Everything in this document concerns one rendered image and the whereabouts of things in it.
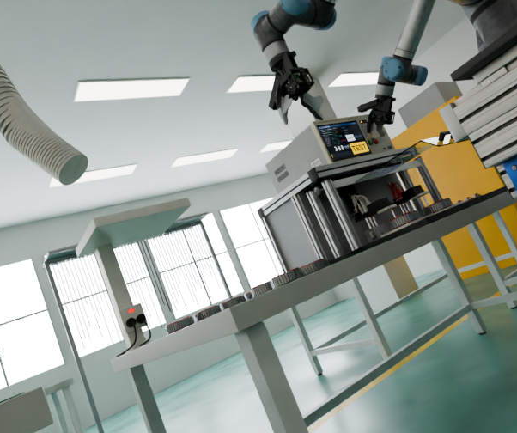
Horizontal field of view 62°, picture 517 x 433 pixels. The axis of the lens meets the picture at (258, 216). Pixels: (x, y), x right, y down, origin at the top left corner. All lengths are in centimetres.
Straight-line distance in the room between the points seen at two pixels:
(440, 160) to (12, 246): 633
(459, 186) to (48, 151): 454
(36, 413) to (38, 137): 157
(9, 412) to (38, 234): 727
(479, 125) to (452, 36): 653
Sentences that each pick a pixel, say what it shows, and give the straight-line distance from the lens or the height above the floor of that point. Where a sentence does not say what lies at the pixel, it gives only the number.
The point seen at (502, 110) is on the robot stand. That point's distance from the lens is 112.
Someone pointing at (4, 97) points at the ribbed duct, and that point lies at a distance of 226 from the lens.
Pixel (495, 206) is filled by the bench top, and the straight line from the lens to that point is 172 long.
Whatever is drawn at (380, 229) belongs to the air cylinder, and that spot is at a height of 80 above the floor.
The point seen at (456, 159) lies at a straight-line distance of 552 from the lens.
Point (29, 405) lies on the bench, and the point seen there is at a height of 73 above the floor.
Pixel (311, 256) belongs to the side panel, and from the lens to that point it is 181.
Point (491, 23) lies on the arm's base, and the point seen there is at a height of 108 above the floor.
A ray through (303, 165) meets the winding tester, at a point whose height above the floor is 119.
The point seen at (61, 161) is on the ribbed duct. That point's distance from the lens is 201.
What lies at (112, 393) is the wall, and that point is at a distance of 761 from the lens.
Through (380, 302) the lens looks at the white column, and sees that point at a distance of 601.
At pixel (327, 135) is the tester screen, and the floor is 125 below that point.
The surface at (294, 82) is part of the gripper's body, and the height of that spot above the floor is 125.
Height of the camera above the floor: 74
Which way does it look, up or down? 10 degrees up
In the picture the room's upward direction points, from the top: 23 degrees counter-clockwise
